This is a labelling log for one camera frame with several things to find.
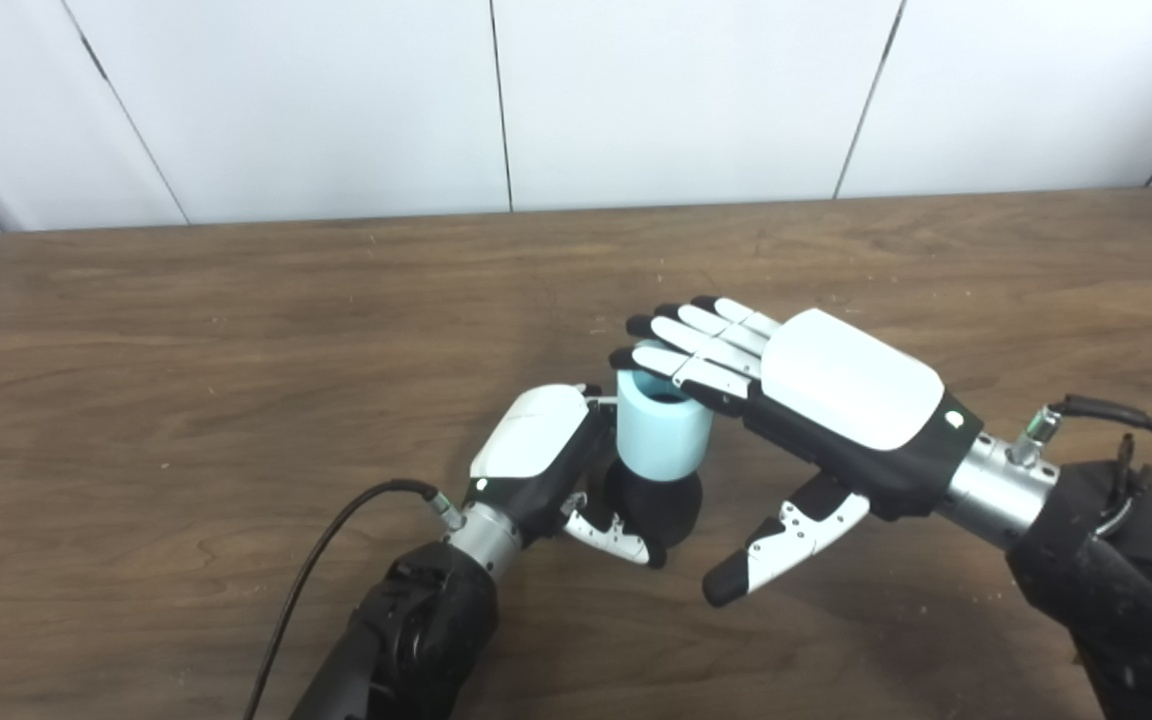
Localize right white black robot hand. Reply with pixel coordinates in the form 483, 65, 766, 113
608, 295, 985, 609

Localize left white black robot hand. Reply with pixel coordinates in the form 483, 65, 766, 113
464, 383, 669, 571

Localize light-blue hose piece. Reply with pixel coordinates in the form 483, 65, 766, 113
614, 340, 714, 483

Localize black funnel nozzle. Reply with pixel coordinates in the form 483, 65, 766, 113
586, 465, 704, 551

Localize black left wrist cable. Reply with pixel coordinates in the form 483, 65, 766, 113
241, 479, 467, 720

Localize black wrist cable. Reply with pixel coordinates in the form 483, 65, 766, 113
241, 479, 467, 720
1006, 393, 1152, 491

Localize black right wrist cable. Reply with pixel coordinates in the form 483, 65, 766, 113
1006, 393, 1152, 491

